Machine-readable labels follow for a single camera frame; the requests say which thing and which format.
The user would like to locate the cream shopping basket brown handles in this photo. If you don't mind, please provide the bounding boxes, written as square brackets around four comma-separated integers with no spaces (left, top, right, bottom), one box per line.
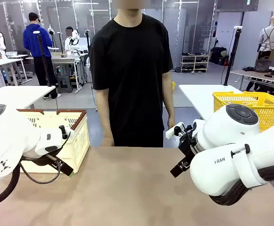
[17,109,91,175]

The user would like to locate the mannequin with apron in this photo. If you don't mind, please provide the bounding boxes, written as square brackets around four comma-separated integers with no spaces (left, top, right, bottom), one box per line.
[257,16,274,59]

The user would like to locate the person's left hand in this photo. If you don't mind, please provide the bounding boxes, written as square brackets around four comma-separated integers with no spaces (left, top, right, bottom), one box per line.
[167,116,177,129]

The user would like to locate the grey stool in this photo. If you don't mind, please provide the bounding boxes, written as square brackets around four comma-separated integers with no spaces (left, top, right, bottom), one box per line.
[56,75,73,94]

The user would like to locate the left arm black cable sleeve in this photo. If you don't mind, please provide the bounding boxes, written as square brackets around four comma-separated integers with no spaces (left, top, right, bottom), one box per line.
[0,162,22,209]

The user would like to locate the person in blue hoodie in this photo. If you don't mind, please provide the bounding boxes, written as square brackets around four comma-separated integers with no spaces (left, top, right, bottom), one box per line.
[23,12,57,87]

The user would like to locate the black camera stand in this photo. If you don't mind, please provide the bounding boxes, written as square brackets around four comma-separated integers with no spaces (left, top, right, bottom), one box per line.
[33,30,61,99]

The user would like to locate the black tripod pole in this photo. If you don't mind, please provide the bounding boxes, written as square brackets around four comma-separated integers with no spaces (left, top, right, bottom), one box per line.
[223,25,243,87]

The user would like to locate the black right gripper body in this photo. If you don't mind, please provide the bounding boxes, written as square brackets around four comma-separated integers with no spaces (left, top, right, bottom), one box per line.
[178,124,200,163]

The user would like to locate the right arm black cable sleeve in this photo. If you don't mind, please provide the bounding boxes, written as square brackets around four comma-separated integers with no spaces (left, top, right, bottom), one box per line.
[208,162,274,207]

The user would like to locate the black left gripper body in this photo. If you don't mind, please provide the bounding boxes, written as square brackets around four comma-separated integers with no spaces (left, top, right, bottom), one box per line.
[21,153,63,167]

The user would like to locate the arm black cable sleeve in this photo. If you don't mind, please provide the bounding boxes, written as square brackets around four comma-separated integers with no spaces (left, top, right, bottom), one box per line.
[208,162,274,207]
[0,162,22,209]

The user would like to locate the person in black t-shirt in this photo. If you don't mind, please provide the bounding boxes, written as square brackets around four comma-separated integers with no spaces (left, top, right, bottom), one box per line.
[89,2,174,148]

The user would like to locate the person's left forearm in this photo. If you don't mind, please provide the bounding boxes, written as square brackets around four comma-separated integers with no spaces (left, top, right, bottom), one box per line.
[162,72,176,121]

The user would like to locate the person with white robot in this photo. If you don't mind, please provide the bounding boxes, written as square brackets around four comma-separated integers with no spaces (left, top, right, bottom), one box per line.
[64,26,81,56]

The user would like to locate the white table with grey leg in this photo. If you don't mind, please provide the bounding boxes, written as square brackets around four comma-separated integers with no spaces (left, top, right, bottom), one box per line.
[178,84,243,121]

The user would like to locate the white background desk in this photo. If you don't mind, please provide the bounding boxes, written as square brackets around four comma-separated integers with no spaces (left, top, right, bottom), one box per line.
[0,54,33,87]

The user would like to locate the person's right hand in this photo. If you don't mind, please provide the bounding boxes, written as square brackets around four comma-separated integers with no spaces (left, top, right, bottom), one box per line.
[100,137,115,147]

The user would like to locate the yellow plastic shopping basket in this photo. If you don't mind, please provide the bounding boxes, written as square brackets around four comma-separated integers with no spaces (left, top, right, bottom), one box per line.
[212,91,274,132]

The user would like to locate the grey background desk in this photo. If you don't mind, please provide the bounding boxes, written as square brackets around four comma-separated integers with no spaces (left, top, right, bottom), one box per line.
[50,53,90,91]

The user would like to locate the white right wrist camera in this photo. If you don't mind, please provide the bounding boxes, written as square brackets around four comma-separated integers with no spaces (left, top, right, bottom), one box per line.
[165,122,183,139]

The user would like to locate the white shoe rack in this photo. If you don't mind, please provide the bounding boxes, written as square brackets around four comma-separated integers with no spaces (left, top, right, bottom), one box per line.
[180,53,210,73]

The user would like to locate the dark wicker basket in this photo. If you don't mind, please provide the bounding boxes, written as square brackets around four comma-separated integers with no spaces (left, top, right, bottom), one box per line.
[254,56,272,73]

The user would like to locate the person's right forearm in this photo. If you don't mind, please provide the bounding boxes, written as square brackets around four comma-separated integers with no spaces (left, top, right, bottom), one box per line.
[94,89,115,139]

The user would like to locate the black bags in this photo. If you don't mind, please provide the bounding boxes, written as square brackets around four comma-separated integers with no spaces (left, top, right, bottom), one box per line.
[209,47,228,66]

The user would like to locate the thin black cable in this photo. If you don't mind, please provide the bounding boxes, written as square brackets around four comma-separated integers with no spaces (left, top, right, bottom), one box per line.
[20,160,62,184]

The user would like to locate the brown background table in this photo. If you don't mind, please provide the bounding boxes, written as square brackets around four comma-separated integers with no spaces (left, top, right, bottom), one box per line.
[230,69,274,95]

